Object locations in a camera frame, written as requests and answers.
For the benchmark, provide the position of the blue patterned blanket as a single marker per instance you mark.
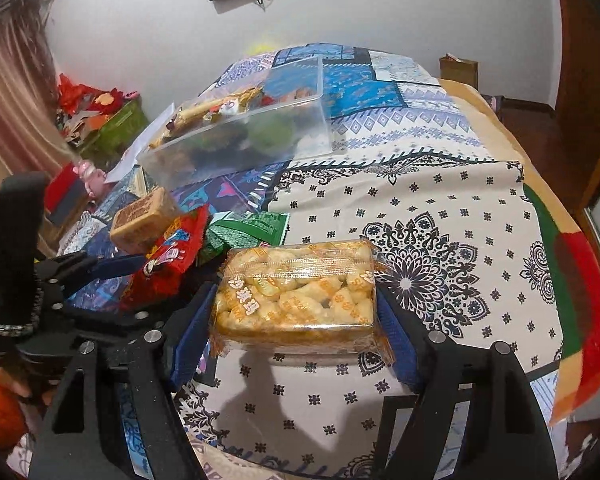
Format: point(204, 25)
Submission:
point(430, 220)

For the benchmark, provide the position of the wooden door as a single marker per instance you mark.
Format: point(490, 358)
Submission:
point(585, 85)

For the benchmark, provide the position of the white pillow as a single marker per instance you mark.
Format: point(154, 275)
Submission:
point(145, 140)

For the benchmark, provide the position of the cardboard box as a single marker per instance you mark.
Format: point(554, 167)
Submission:
point(459, 71)

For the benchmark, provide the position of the pink toy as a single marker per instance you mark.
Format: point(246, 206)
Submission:
point(90, 175)

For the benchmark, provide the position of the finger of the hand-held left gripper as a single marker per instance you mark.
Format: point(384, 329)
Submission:
point(120, 320)
point(90, 270)

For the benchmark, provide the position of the striped red curtain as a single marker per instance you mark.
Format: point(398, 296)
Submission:
point(10, 110)

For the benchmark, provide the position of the brown cake packet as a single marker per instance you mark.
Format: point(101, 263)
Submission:
point(142, 220)

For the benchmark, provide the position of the dark clothes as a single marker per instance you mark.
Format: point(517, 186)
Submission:
point(495, 105)

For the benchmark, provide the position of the red box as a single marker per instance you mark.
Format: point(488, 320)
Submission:
point(65, 190)

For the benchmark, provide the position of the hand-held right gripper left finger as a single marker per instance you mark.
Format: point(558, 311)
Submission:
point(192, 340)

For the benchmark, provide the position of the orange striped blanket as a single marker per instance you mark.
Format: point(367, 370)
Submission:
point(575, 285)

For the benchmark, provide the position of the yellow puffed rice cake packet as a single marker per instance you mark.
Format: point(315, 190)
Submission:
point(300, 295)

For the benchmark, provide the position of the green storage basket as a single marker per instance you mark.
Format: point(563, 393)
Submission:
point(117, 127)

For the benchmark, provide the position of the orange cloth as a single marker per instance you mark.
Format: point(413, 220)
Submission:
point(0, 410)

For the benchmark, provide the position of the clear plastic storage box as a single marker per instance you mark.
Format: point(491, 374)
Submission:
point(300, 125)

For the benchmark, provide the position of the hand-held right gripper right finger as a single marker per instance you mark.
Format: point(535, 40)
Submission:
point(400, 345)

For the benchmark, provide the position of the red snack packet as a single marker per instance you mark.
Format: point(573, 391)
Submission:
point(172, 250)

